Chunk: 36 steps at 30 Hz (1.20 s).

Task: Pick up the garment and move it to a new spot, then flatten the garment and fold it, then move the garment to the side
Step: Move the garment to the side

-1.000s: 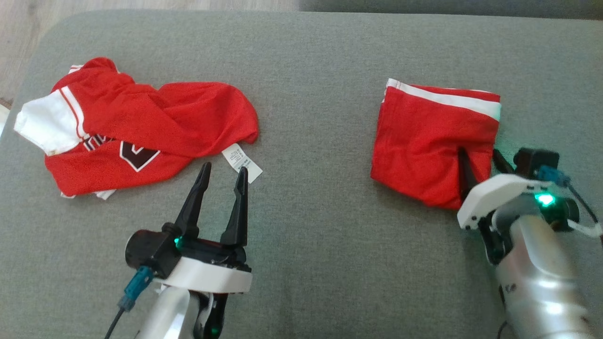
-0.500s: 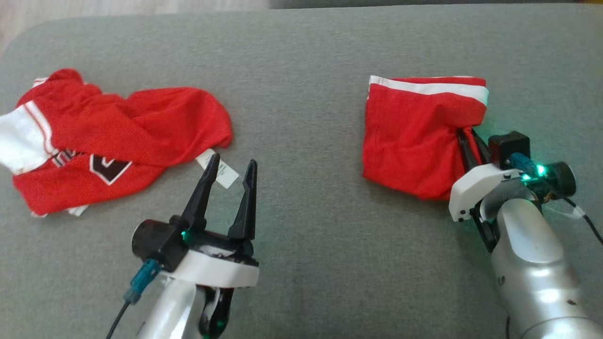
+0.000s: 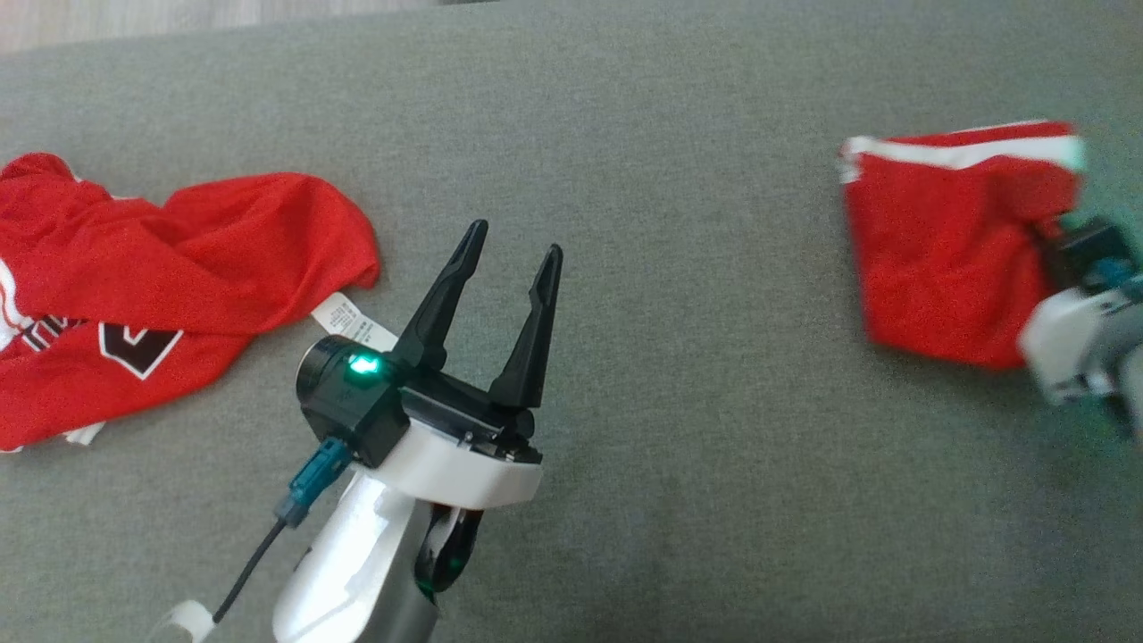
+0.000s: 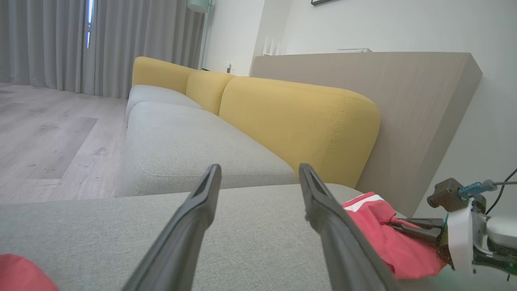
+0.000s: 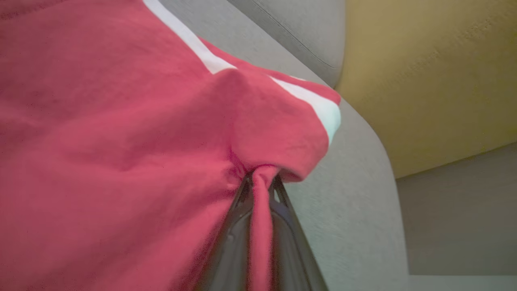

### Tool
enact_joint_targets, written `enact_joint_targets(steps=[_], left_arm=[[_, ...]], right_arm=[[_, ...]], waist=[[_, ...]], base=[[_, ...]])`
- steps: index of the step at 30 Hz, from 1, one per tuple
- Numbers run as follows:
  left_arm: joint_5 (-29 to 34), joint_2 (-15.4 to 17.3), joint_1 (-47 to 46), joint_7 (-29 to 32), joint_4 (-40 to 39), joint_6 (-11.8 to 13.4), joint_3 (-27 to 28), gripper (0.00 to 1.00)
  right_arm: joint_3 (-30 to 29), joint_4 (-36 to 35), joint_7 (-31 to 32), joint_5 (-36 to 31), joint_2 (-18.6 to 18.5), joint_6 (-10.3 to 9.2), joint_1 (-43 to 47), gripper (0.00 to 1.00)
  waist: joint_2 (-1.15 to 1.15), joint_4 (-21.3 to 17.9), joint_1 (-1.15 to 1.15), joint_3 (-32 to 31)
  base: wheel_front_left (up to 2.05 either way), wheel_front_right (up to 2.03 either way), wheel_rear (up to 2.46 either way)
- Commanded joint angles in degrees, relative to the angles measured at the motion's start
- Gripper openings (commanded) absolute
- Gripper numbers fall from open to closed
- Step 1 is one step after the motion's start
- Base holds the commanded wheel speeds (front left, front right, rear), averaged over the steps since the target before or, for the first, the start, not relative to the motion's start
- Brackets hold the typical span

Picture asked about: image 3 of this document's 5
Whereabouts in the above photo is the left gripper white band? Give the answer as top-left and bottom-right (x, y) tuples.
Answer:
(362, 219), (564, 595)

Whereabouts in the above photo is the left black cable blue connector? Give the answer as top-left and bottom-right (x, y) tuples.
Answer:
(214, 438), (354, 623)

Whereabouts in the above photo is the red Bulls basketball jersey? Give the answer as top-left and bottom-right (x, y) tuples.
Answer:
(0, 152), (400, 452)

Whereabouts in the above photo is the red basketball shorts white stripe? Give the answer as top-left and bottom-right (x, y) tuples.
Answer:
(838, 121), (1089, 370)

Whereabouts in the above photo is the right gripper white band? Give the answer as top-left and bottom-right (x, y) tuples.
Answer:
(1020, 286), (1143, 407)

